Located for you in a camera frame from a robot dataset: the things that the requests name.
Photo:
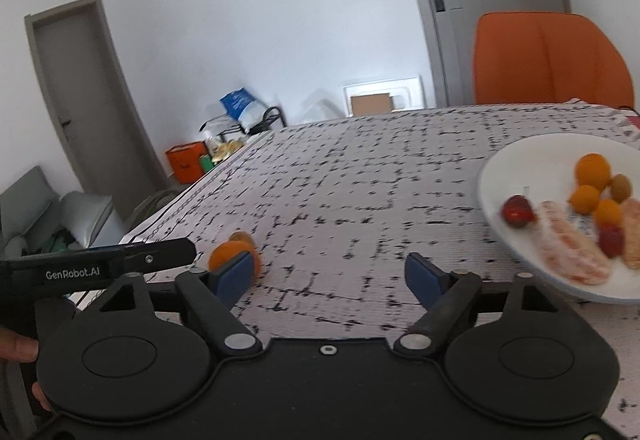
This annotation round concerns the white black-patterned tablecloth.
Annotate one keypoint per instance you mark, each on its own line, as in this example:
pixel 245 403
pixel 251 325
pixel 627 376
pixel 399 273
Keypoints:
pixel 350 170

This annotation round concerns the black rack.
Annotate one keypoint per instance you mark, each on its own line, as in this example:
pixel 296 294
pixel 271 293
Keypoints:
pixel 274 118

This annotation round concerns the medium mandarin orange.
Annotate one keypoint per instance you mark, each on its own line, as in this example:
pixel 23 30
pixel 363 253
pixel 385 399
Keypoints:
pixel 225 252

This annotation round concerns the peeled tangerine half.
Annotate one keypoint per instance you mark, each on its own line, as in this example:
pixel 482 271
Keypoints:
pixel 631 240
pixel 575 250

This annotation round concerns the dark red fruit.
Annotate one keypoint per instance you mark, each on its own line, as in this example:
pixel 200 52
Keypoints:
pixel 517 210
pixel 611 241

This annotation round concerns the blue and white bag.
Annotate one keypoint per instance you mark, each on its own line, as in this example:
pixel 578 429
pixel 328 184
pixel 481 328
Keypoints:
pixel 237 103

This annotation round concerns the grey sofa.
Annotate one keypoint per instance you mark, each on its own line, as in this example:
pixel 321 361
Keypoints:
pixel 85 217

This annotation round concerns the orange box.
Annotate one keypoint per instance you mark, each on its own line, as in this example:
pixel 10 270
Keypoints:
pixel 185 163

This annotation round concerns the white bowl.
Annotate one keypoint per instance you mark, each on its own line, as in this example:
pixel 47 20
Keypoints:
pixel 525 165

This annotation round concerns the clear plastic cover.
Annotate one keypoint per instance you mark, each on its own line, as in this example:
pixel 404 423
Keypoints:
pixel 320 108

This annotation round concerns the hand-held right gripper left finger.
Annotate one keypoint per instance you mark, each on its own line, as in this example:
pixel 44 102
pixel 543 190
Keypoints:
pixel 235 277

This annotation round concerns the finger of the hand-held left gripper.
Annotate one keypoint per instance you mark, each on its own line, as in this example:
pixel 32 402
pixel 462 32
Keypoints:
pixel 165 254

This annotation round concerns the green packet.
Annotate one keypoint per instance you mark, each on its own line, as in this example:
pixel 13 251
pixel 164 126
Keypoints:
pixel 206 163

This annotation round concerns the yellow bananas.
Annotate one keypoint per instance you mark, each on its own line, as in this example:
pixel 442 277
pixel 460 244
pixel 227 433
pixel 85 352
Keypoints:
pixel 227 149

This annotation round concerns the small orange kumquat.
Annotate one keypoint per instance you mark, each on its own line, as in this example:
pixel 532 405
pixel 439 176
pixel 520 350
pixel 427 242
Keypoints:
pixel 607 212
pixel 585 198

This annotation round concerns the person's left hand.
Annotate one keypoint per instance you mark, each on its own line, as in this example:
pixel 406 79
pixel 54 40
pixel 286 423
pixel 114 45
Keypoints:
pixel 17 347

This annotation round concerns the orange chair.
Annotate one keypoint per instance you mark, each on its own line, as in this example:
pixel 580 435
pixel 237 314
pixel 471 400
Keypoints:
pixel 540 60

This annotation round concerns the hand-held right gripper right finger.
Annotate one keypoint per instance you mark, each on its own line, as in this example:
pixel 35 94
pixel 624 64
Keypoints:
pixel 425 280

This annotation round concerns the red and orange mat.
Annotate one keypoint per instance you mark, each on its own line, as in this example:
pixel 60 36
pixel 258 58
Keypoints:
pixel 635 123

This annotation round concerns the grey-brown door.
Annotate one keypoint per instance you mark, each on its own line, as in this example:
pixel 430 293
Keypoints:
pixel 85 95

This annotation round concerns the white framed board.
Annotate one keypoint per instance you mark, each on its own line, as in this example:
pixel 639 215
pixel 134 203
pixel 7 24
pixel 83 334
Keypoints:
pixel 407 90

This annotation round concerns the large mandarin orange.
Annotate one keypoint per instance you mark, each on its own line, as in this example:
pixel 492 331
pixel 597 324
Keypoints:
pixel 593 169

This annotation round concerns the brown cardboard piece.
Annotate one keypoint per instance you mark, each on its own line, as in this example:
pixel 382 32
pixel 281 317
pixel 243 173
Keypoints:
pixel 370 104

